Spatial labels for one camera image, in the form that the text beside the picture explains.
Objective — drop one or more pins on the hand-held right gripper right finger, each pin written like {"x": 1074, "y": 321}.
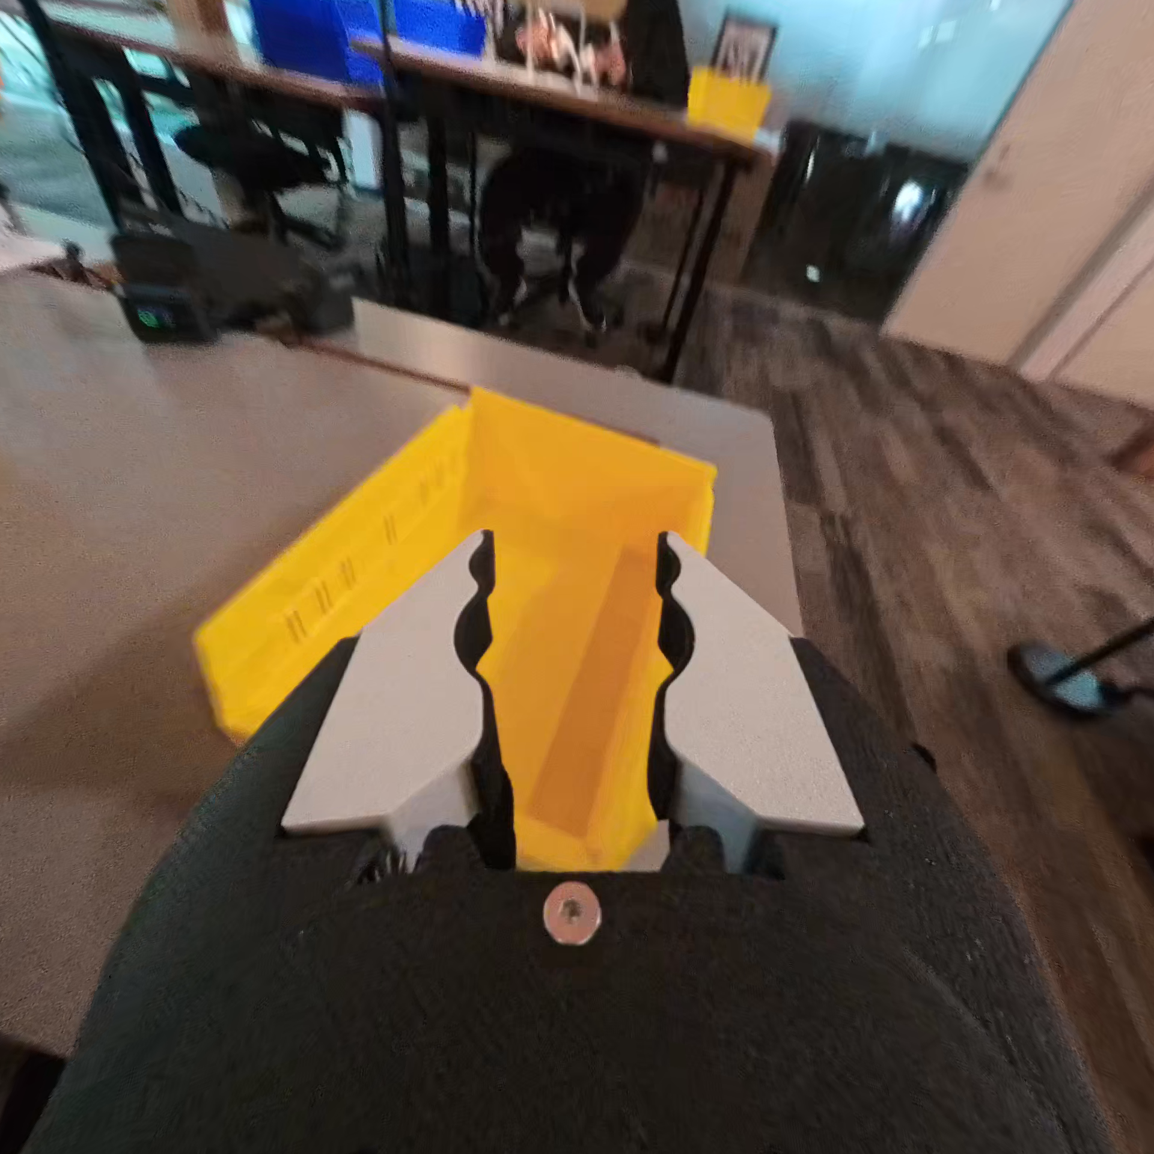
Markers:
{"x": 757, "y": 722}

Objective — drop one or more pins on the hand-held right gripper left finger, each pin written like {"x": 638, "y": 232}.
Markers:
{"x": 397, "y": 722}

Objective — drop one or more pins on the yellow plastic bin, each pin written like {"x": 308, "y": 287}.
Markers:
{"x": 559, "y": 505}

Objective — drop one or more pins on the cardboard box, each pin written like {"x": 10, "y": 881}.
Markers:
{"x": 747, "y": 216}

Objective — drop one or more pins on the black light stand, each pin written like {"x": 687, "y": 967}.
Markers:
{"x": 393, "y": 181}

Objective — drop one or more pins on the black office chair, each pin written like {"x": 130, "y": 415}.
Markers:
{"x": 251, "y": 163}

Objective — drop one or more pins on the white door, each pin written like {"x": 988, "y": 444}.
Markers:
{"x": 1036, "y": 199}

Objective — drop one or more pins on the small yellow bin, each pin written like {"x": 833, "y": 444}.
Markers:
{"x": 728, "y": 104}

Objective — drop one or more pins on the dark wooden desk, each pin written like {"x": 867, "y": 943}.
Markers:
{"x": 631, "y": 114}

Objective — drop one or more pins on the brown table with black legs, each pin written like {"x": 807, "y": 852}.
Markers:
{"x": 270, "y": 78}

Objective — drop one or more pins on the framed printed tag sign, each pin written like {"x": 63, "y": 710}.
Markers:
{"x": 744, "y": 45}

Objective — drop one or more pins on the large blue plastic crate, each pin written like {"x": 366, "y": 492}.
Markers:
{"x": 306, "y": 37}

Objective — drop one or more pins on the black stand pole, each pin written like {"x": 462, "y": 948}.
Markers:
{"x": 77, "y": 109}

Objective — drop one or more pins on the small blue plastic bin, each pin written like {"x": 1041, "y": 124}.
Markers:
{"x": 441, "y": 23}

